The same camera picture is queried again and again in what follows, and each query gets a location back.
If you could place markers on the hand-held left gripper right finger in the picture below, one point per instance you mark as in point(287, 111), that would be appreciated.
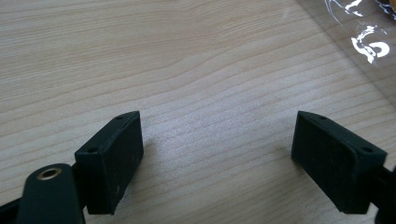
point(336, 161)

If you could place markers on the transparent plastic bag white trim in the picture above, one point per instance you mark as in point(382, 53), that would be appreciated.
point(367, 46)

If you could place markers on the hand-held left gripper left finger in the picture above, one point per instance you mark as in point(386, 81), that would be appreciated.
point(112, 165)

